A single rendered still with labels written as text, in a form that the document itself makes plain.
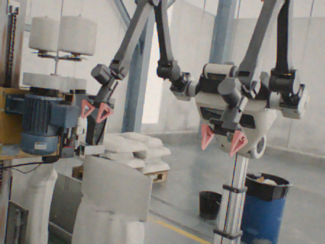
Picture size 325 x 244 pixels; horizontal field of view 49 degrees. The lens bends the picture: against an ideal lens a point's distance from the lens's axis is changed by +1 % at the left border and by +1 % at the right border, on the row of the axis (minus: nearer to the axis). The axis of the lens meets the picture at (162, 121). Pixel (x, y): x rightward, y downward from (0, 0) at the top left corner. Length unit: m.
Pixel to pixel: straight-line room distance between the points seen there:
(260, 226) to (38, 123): 2.67
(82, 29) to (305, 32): 8.55
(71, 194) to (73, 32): 1.26
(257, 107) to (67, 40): 0.89
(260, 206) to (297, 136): 6.12
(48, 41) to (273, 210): 2.67
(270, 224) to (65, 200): 2.04
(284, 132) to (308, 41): 2.37
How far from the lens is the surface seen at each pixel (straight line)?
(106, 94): 1.49
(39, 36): 1.82
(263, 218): 3.68
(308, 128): 9.55
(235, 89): 1.08
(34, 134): 1.54
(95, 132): 1.96
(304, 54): 9.73
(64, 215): 2.60
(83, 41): 1.60
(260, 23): 1.27
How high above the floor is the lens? 1.44
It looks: 6 degrees down
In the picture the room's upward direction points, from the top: 8 degrees clockwise
